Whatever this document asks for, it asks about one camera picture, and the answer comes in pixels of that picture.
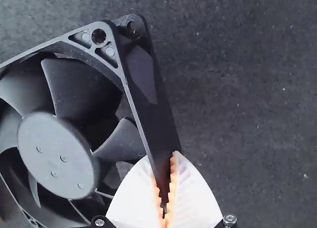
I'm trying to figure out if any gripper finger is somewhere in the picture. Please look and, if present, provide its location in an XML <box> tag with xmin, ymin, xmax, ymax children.
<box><xmin>90</xmin><ymin>156</ymin><xmax>163</xmax><ymax>228</ymax></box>
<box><xmin>168</xmin><ymin>150</ymin><xmax>239</xmax><ymax>228</ymax></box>

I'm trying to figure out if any black square fan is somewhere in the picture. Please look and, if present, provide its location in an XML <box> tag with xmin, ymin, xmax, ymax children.
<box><xmin>0</xmin><ymin>13</ymin><xmax>182</xmax><ymax>228</ymax></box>

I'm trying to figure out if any black mat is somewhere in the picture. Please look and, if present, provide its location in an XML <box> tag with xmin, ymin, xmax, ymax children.
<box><xmin>0</xmin><ymin>0</ymin><xmax>317</xmax><ymax>228</ymax></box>

